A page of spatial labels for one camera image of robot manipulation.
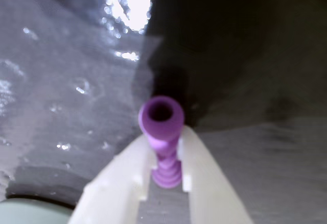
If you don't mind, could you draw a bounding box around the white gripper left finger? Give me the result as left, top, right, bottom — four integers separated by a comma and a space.
67, 134, 152, 224

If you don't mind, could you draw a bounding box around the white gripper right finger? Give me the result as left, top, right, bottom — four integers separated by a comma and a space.
178, 125, 254, 224

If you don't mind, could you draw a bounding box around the purple pen grip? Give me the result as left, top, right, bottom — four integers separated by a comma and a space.
137, 95, 185, 190

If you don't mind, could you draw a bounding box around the pale green steel-rimmed mug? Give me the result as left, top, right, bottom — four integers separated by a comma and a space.
0, 195, 74, 224

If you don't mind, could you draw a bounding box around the black table mat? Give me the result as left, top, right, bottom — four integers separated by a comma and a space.
0, 0, 327, 224

